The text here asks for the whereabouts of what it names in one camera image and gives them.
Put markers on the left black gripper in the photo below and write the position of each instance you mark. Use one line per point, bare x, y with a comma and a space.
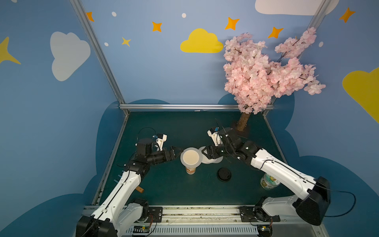
171, 153

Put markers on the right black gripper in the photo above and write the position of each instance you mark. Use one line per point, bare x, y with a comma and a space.
211, 151

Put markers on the white leak-proof paper sheet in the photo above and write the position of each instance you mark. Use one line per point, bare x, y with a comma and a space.
191, 157

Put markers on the black cup lid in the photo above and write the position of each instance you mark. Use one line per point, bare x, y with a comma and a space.
224, 174

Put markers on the paper milk tea cup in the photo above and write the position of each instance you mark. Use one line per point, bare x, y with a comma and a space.
190, 170

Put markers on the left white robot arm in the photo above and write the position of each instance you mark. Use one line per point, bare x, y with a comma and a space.
111, 219

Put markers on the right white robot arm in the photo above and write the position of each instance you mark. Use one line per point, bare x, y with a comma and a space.
311, 197

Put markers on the brown wooden block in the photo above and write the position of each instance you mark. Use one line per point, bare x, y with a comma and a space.
139, 189

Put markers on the green white tape roll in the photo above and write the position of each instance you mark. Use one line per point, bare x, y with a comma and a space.
268, 182

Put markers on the pink cherry blossom tree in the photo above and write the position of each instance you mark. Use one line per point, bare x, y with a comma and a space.
254, 79

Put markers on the black round connector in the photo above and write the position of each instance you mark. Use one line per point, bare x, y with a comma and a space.
264, 231

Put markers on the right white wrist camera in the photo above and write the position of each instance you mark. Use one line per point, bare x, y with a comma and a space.
214, 134

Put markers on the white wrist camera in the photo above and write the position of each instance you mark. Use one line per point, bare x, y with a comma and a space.
159, 141
214, 134

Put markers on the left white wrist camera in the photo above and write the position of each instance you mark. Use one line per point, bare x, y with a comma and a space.
159, 141

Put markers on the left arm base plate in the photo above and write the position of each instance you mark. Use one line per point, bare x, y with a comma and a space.
155, 214

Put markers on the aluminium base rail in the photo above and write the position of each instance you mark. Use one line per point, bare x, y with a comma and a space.
221, 221

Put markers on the aluminium back frame bar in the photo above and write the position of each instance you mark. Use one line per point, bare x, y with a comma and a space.
168, 107

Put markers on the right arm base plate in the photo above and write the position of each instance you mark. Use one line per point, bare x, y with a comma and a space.
247, 214

